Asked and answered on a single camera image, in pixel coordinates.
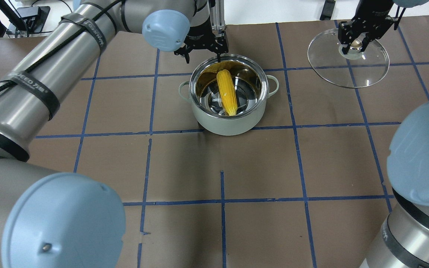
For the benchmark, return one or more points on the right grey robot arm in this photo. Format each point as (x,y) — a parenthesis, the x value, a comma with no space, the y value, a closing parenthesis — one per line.
(403,238)

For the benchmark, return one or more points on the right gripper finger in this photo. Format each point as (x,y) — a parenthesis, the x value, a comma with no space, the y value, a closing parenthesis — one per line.
(348,36)
(377,31)

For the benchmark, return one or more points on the glass pot lid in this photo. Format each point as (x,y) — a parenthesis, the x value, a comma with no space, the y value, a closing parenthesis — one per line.
(347,67)

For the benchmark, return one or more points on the yellow corn cob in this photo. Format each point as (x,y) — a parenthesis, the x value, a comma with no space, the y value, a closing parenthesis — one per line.
(227,92)

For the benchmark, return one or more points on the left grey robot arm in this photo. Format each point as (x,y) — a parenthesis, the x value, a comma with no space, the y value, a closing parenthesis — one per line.
(51,219)

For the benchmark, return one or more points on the aluminium frame post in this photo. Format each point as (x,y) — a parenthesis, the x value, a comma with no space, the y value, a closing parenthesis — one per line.
(217,15)

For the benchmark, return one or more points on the pale green steel pot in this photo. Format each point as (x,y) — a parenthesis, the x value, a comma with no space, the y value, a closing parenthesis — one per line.
(253,87)

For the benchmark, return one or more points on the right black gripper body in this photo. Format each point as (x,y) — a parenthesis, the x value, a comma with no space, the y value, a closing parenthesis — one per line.
(371,15)

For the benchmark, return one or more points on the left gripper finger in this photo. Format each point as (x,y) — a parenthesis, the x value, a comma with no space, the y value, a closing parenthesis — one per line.
(184,52)
(221,46)

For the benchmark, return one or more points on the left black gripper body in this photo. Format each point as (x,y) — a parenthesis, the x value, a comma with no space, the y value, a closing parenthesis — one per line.
(199,34)

